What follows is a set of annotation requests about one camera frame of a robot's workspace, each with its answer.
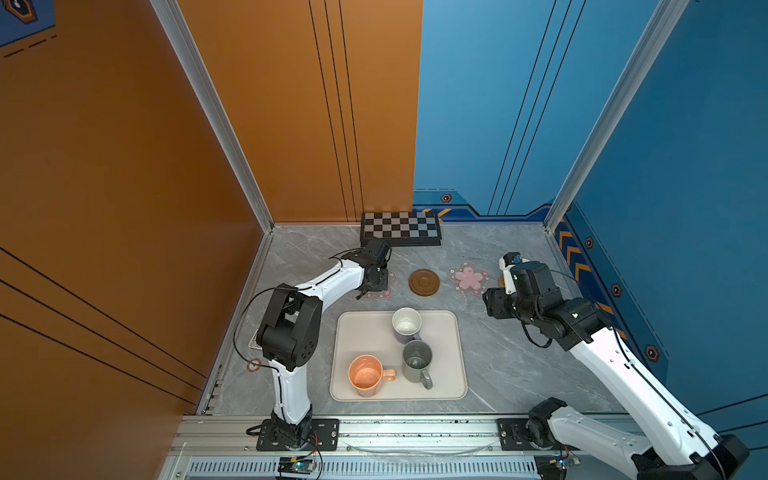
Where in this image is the small red round token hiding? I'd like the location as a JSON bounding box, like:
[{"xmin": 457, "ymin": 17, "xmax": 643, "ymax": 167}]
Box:
[{"xmin": 246, "ymin": 359, "xmax": 262, "ymax": 373}]

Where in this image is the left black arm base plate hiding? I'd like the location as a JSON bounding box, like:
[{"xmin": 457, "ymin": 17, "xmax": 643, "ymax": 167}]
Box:
[{"xmin": 256, "ymin": 418, "xmax": 340, "ymax": 453}]

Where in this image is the aluminium left corner post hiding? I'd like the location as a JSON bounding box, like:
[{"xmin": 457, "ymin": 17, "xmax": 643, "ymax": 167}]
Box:
[{"xmin": 150, "ymin": 0, "xmax": 274, "ymax": 234}]

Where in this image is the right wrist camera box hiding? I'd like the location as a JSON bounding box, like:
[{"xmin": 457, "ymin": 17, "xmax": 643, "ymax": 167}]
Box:
[{"xmin": 498, "ymin": 252, "xmax": 556, "ymax": 296}]

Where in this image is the white lavender mug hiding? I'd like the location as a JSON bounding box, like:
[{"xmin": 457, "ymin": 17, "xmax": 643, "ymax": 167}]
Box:
[{"xmin": 391, "ymin": 307, "xmax": 423, "ymax": 344}]

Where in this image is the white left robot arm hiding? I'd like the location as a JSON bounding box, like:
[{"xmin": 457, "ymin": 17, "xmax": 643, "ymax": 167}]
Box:
[{"xmin": 256, "ymin": 245, "xmax": 390, "ymax": 449}]

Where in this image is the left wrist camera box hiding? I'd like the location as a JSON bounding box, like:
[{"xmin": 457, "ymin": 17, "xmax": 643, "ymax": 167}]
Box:
[{"xmin": 363, "ymin": 237, "xmax": 391, "ymax": 263}]

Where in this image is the brown wooden round coaster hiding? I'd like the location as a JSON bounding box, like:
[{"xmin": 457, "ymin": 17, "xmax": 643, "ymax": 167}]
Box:
[{"xmin": 408, "ymin": 269, "xmax": 441, "ymax": 297}]

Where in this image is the black white chessboard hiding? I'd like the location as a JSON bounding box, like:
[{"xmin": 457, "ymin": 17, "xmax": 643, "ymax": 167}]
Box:
[{"xmin": 360, "ymin": 211, "xmax": 442, "ymax": 247}]

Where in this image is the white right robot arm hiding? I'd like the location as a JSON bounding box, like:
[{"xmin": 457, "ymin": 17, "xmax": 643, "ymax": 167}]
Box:
[{"xmin": 483, "ymin": 288, "xmax": 750, "ymax": 479}]

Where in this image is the aluminium front rail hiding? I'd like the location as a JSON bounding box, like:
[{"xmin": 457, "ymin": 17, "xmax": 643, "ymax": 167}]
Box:
[{"xmin": 157, "ymin": 412, "xmax": 688, "ymax": 480}]

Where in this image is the aluminium corner post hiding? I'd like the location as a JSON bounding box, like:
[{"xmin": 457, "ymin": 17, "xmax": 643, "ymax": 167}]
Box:
[
  {"xmin": 150, "ymin": 0, "xmax": 274, "ymax": 234},
  {"xmin": 543, "ymin": 0, "xmax": 689, "ymax": 234}
]

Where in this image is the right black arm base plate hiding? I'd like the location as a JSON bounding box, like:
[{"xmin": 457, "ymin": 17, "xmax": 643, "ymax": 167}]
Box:
[{"xmin": 496, "ymin": 417, "xmax": 537, "ymax": 451}]

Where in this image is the pink flower coaster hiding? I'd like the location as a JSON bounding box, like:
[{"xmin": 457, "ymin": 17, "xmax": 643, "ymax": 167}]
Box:
[
  {"xmin": 448, "ymin": 261, "xmax": 490, "ymax": 296},
  {"xmin": 383, "ymin": 272, "xmax": 398, "ymax": 299}
]

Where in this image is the aluminium right corner post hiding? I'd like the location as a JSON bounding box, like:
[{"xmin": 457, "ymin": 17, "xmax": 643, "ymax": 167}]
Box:
[{"xmin": 543, "ymin": 0, "xmax": 689, "ymax": 234}]

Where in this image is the small right circuit board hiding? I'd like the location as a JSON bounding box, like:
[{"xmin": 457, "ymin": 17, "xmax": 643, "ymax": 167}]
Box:
[{"xmin": 534, "ymin": 456, "xmax": 582, "ymax": 480}]

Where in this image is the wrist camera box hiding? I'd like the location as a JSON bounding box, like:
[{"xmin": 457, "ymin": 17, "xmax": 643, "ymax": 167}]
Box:
[
  {"xmin": 363, "ymin": 237, "xmax": 391, "ymax": 263},
  {"xmin": 498, "ymin": 252, "xmax": 556, "ymax": 296}
]

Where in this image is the beige serving tray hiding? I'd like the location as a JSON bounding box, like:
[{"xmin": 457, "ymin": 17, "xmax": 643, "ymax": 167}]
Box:
[{"xmin": 330, "ymin": 310, "xmax": 468, "ymax": 402}]

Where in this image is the orange pink mug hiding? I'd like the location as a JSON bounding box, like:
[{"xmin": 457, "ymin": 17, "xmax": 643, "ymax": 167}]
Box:
[{"xmin": 348, "ymin": 354, "xmax": 398, "ymax": 398}]

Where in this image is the grey mug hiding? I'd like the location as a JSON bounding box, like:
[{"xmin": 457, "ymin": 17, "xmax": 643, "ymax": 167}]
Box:
[{"xmin": 402, "ymin": 340, "xmax": 433, "ymax": 390}]

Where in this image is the green circuit board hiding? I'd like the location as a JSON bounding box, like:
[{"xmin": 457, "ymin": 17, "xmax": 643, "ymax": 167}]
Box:
[{"xmin": 277, "ymin": 456, "xmax": 317, "ymax": 479}]

